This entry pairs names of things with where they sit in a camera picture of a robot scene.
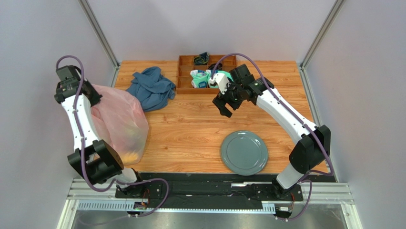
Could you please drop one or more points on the dark rolled sock back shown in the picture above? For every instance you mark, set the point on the dark rolled sock back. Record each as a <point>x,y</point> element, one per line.
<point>201,59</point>

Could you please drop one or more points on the wooden compartment tray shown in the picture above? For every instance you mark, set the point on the wooden compartment tray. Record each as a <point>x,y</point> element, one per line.
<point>185,65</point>

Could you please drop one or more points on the blue crumpled cloth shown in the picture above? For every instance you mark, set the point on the blue crumpled cloth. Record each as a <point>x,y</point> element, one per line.
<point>152,89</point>

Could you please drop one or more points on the teal white sock left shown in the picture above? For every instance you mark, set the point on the teal white sock left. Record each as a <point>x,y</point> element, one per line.
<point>199,78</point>

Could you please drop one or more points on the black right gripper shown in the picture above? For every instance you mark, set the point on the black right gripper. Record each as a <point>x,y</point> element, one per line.
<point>228,98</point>

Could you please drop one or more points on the aluminium frame rail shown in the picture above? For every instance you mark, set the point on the aluminium frame rail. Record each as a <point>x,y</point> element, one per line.
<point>328,205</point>

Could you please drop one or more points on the grey round plate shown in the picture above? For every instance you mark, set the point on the grey round plate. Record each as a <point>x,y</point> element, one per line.
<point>244,153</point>

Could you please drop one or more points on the teal white sock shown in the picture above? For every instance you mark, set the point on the teal white sock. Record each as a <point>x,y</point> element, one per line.
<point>211,72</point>
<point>199,78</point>

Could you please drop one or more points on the teal white sock right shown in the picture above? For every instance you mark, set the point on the teal white sock right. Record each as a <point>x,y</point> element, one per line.
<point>211,72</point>

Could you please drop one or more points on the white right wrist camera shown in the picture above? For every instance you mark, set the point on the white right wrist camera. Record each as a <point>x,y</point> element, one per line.
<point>221,80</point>

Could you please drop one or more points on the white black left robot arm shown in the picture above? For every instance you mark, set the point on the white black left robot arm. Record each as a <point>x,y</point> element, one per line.
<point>93,158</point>

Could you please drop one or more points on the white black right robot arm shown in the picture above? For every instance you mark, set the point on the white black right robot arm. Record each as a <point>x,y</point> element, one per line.
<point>312,142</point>

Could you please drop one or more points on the pink translucent plastic bag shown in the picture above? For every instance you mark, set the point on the pink translucent plastic bag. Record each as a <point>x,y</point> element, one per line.
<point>120,120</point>

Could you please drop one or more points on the black rolled sock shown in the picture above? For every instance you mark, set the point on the black rolled sock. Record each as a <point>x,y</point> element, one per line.
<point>215,66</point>

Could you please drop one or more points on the yellow fake fruit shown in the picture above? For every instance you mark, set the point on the yellow fake fruit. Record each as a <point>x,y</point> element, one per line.
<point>131,158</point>

